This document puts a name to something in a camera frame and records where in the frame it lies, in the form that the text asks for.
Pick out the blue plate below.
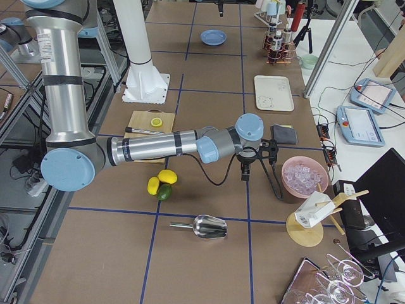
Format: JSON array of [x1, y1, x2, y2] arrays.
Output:
[[200, 29, 227, 46]]

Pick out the aluminium frame post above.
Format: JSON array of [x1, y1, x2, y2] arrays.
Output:
[[303, 0, 359, 98]]

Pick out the green avocado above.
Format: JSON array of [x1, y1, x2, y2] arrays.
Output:
[[156, 184, 172, 201]]

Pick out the copper wire bottle rack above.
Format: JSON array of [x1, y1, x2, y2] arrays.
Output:
[[263, 16, 296, 65]]

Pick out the pink ice bowl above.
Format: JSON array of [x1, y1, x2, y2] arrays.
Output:
[[281, 156, 329, 198]]

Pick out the red cylinder bottle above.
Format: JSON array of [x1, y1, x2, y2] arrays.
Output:
[[290, 2, 306, 32]]

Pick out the teach pendant near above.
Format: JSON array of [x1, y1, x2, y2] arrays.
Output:
[[336, 106, 385, 147]]

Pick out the teach pendant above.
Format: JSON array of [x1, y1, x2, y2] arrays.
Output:
[[336, 106, 385, 147], [350, 78, 397, 115]]

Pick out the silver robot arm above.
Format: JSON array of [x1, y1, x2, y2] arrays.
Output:
[[25, 1, 264, 192]]

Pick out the steel muddler black tip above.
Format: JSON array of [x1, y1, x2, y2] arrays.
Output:
[[125, 126, 164, 135]]

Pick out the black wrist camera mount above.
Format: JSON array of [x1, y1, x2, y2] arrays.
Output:
[[259, 139, 278, 166]]

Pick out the cream bear tray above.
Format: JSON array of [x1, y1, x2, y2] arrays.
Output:
[[254, 75, 294, 112]]

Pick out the teach pendant far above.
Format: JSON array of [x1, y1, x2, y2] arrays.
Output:
[[350, 78, 397, 115]]

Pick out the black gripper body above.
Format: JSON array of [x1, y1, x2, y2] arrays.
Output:
[[237, 147, 258, 168]]

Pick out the mint green bowl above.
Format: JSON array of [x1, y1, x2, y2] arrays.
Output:
[[300, 54, 318, 70]]

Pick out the black tripod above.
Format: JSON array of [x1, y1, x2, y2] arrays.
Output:
[[293, 0, 316, 54]]

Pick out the yellow lemon upper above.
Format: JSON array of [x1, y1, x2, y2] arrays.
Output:
[[147, 177, 160, 196]]

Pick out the white wire cup rack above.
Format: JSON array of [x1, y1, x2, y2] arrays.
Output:
[[254, 0, 287, 25]]

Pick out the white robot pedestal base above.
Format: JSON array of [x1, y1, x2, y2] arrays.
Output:
[[113, 0, 170, 104]]

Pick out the lemon half slice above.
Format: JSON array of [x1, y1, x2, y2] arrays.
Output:
[[150, 117, 163, 128]]

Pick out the yellow lemon round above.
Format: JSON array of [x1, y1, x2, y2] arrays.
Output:
[[158, 169, 178, 184]]

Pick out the wooden stand with carton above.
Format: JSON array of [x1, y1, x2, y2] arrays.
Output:
[[286, 190, 369, 247]]

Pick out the black monitor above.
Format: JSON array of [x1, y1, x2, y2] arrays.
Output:
[[342, 148, 404, 262]]

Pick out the steel ice scoop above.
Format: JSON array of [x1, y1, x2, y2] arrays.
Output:
[[170, 215, 227, 239]]

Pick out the wooden cutting board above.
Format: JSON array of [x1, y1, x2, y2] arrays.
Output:
[[118, 110, 175, 164]]

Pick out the glass cups on tray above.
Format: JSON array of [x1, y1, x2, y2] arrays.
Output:
[[281, 253, 375, 304]]

